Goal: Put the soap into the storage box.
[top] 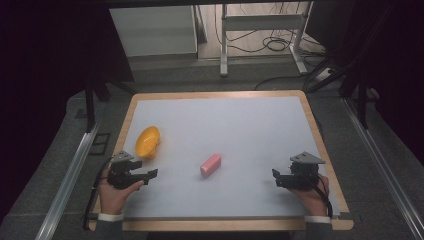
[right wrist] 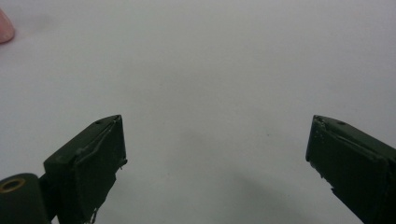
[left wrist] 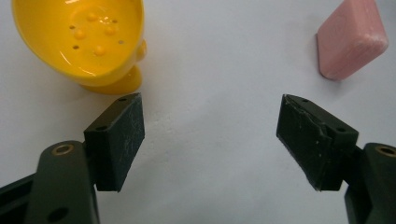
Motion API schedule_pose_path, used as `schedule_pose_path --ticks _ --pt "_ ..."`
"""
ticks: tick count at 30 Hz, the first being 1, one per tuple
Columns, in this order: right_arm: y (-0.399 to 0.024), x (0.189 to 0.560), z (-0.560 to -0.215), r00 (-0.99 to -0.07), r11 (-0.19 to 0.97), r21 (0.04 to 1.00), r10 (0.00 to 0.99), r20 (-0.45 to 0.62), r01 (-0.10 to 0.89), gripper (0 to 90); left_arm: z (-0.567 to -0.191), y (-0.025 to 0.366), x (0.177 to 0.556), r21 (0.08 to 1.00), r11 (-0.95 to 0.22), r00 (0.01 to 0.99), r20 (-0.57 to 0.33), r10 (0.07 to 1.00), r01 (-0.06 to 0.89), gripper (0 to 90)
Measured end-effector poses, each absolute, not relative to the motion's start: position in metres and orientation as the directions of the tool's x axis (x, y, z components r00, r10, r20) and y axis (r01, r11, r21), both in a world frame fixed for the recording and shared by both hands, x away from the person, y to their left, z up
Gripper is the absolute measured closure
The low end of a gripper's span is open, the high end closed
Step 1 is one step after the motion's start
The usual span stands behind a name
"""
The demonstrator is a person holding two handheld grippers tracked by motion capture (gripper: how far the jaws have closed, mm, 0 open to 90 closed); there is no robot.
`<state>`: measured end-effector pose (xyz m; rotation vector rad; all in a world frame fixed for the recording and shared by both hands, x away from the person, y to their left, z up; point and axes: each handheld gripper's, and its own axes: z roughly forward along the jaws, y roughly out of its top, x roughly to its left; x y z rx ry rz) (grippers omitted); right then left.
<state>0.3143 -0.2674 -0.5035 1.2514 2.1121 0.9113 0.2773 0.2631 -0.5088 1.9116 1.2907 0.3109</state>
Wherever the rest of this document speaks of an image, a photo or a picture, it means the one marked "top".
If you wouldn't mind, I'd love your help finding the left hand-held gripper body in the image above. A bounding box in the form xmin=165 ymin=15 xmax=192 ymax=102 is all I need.
xmin=107 ymin=150 xmax=145 ymax=190

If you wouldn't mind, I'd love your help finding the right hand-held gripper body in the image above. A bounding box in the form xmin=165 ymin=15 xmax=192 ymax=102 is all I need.
xmin=289 ymin=151 xmax=326 ymax=192

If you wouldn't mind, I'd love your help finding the yellow plastic bowl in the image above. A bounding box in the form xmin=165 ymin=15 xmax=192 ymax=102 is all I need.
xmin=134 ymin=125 xmax=162 ymax=160

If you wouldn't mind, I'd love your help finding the pink soap bar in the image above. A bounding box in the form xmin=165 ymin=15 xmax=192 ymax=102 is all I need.
xmin=199 ymin=152 xmax=223 ymax=179

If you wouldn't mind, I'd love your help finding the person's left hand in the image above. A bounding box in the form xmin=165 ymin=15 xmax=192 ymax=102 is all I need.
xmin=97 ymin=166 xmax=145 ymax=216

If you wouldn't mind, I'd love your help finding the person's right hand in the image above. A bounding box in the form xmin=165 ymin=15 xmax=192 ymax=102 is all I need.
xmin=289 ymin=174 xmax=331 ymax=218

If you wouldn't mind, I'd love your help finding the white table mat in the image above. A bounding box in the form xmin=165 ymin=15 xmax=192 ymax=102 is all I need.
xmin=122 ymin=96 xmax=342 ymax=220

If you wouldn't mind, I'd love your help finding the black stand leg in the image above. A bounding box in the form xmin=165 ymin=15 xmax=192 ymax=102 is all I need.
xmin=83 ymin=78 xmax=97 ymax=134

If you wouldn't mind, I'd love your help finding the wooden table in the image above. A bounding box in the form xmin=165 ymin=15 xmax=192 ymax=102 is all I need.
xmin=87 ymin=89 xmax=355 ymax=232

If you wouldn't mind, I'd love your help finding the white power strip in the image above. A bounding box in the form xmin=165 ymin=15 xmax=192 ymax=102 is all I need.
xmin=314 ymin=67 xmax=335 ymax=83

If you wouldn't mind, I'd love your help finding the white board panel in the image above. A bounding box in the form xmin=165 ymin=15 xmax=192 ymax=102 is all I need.
xmin=109 ymin=5 xmax=199 ymax=58

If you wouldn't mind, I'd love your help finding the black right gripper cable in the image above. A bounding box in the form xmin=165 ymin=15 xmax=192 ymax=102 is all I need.
xmin=304 ymin=173 xmax=335 ymax=220

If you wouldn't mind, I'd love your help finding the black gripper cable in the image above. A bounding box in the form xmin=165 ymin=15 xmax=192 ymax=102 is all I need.
xmin=82 ymin=159 xmax=113 ymax=232
xmin=304 ymin=173 xmax=335 ymax=220

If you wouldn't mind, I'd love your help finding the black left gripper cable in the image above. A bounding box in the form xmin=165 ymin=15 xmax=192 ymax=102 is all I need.
xmin=82 ymin=159 xmax=113 ymax=232

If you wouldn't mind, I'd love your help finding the aluminium rail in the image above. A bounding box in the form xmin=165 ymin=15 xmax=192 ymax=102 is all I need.
xmin=342 ymin=97 xmax=424 ymax=240
xmin=34 ymin=121 xmax=102 ymax=240

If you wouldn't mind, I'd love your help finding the long black floor cable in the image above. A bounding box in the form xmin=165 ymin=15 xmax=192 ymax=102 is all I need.
xmin=253 ymin=71 xmax=313 ymax=92

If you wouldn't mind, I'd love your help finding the coiled black floor cable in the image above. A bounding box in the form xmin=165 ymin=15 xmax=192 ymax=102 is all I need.
xmin=261 ymin=35 xmax=292 ymax=53

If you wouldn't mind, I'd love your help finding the white metal desk frame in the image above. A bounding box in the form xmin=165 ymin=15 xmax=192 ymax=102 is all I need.
xmin=219 ymin=1 xmax=315 ymax=78

